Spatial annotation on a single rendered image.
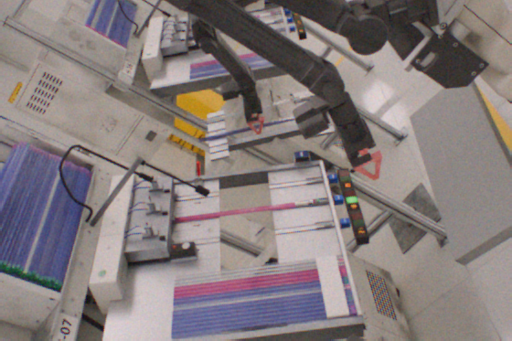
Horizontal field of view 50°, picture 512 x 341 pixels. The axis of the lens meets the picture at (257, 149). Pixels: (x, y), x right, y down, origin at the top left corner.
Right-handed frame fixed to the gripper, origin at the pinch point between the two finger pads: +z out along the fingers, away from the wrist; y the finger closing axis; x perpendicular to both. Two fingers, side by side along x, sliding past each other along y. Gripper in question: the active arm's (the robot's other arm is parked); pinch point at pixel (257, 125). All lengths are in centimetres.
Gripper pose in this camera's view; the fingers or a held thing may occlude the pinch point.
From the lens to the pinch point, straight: 211.9
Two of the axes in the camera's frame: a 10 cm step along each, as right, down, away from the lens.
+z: 2.1, 8.0, 5.6
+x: 9.7, -2.3, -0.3
